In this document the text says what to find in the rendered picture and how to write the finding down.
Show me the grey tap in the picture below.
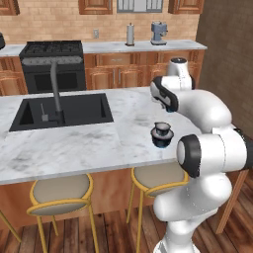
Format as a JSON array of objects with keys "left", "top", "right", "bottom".
[{"left": 40, "top": 60, "right": 66, "bottom": 127}]

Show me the paper towel roll on holder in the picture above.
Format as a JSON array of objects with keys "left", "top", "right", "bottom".
[{"left": 125, "top": 22, "right": 136, "bottom": 47}]

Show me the large dark yogurt container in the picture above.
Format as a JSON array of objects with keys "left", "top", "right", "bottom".
[{"left": 150, "top": 127, "right": 175, "bottom": 149}]

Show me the black stove with oven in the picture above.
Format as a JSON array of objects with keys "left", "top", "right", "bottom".
[{"left": 18, "top": 40, "right": 88, "bottom": 95}]

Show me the blue grey coffee machine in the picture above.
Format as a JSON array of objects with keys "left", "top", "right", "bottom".
[{"left": 149, "top": 21, "right": 169, "bottom": 46}]

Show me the wooden wall cupboard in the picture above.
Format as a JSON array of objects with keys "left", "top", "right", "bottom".
[
  {"left": 77, "top": 0, "right": 114, "bottom": 16},
  {"left": 0, "top": 0, "right": 21, "bottom": 17},
  {"left": 167, "top": 0, "right": 206, "bottom": 15}
]

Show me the small dark yogurt container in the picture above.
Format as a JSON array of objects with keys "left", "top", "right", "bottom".
[{"left": 154, "top": 121, "right": 172, "bottom": 136}]

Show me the black round appliance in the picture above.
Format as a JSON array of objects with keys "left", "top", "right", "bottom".
[{"left": 0, "top": 32, "right": 7, "bottom": 51}]

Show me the grey framed window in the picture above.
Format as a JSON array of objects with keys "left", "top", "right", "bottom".
[{"left": 116, "top": 0, "right": 164, "bottom": 14}]

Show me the black sink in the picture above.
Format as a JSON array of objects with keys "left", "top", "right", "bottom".
[{"left": 8, "top": 92, "right": 115, "bottom": 132}]

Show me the yellow stool with beige seat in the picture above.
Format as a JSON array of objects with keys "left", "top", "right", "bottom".
[
  {"left": 26, "top": 173, "right": 101, "bottom": 253},
  {"left": 126, "top": 162, "right": 191, "bottom": 253},
  {"left": 0, "top": 210, "right": 23, "bottom": 244}
]

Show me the wooden island base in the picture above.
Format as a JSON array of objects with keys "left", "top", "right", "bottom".
[{"left": 0, "top": 160, "right": 250, "bottom": 235}]

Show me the wooden base cupboard run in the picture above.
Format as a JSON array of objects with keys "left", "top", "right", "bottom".
[
  {"left": 0, "top": 55, "right": 29, "bottom": 97},
  {"left": 83, "top": 48, "right": 206, "bottom": 92}
]

